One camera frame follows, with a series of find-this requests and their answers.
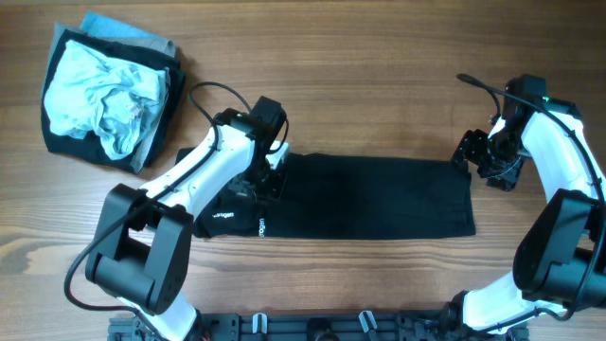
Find black t-shirt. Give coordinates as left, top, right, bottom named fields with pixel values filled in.
left=194, top=153, right=476, bottom=240

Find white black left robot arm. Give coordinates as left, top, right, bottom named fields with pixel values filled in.
left=85, top=104, right=288, bottom=340

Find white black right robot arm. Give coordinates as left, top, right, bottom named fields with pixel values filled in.
left=440, top=97, right=605, bottom=339

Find blue folded garment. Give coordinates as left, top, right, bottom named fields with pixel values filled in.
left=80, top=12, right=155, bottom=38

